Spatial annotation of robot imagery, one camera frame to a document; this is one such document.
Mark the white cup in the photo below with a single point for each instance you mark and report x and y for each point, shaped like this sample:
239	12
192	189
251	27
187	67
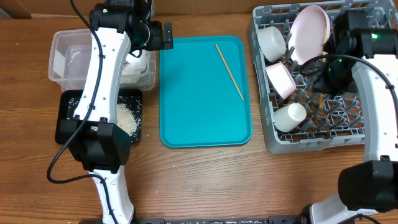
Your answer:
290	116

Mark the teal serving tray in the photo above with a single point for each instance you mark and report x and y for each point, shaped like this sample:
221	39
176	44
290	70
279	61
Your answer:
199	105

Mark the white napkin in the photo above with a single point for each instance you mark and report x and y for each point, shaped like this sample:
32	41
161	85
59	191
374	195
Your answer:
134	67

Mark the rice pile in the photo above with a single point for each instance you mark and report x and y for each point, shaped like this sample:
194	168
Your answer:
129	110

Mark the large white plate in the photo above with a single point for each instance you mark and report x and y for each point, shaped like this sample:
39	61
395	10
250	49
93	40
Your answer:
309	31

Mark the grey dishwasher rack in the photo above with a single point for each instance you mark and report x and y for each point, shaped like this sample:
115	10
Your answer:
331	120

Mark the clear plastic bin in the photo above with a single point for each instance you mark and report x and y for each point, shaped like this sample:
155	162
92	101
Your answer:
70	58

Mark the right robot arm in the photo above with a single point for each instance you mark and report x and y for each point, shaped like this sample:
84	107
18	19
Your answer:
367	57

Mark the small pink bowl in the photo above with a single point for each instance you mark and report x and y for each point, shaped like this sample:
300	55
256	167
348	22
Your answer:
281	79

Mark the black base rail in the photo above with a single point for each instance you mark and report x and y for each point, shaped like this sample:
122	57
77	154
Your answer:
278	219

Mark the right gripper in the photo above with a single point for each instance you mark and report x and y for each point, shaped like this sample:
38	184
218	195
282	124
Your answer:
319	84

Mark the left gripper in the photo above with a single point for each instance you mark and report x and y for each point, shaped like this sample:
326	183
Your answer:
158	42

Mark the black tray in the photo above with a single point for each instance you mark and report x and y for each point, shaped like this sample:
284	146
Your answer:
68	104

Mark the grey bowl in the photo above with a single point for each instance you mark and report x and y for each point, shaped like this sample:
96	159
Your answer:
271	43

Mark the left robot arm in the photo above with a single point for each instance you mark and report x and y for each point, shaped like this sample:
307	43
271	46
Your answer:
118	29

